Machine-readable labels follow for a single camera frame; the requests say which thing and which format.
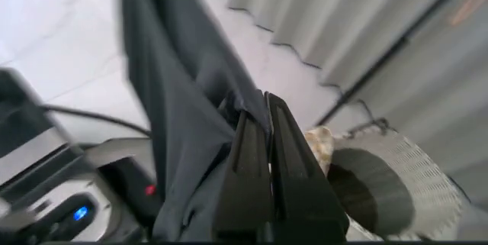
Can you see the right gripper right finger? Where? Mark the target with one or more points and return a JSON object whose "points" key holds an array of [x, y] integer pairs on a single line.
{"points": [[301, 191]]}

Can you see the cream printed garment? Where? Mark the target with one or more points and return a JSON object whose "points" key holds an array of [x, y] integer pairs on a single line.
{"points": [[320, 146]]}

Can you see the white laundry basket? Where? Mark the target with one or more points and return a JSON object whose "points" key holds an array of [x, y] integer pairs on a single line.
{"points": [[431, 168]]}

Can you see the black clothes rack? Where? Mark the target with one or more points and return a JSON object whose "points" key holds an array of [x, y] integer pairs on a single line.
{"points": [[396, 44]]}

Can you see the white curtain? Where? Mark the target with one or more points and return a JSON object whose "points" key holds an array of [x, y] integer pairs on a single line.
{"points": [[343, 16]]}

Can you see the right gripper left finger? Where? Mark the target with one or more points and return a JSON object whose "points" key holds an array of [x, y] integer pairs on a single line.
{"points": [[248, 184]]}

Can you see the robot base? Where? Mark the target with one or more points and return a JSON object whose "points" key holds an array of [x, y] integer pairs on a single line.
{"points": [[23, 153]]}

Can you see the dark grey long-sleeved shirt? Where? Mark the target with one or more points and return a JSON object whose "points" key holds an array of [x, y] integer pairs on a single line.
{"points": [[179, 104]]}

